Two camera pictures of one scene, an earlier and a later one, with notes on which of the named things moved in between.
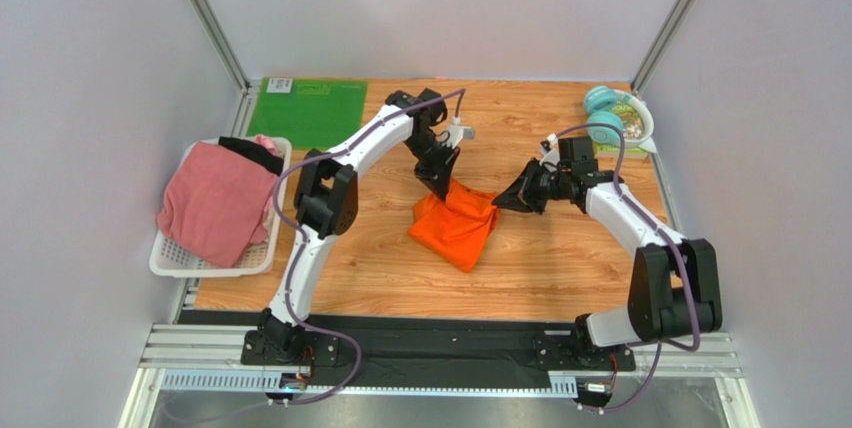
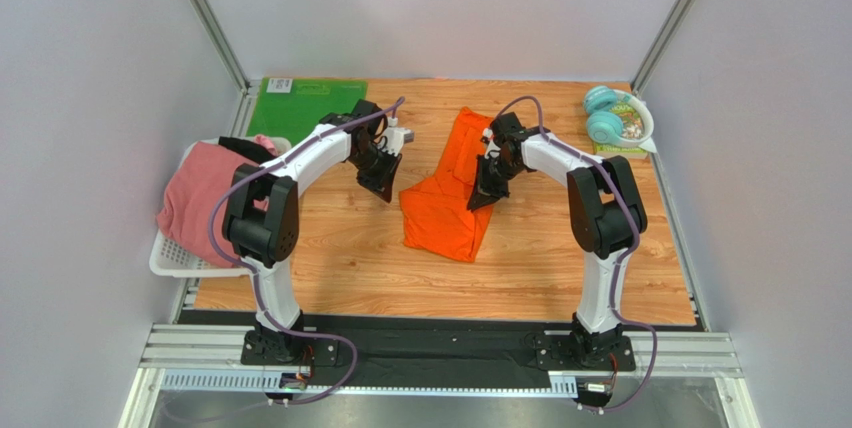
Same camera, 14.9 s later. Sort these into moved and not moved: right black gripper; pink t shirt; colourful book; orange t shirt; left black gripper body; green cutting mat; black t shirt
Moved: right black gripper; orange t shirt; left black gripper body
Not moved: colourful book; black t shirt; green cutting mat; pink t shirt
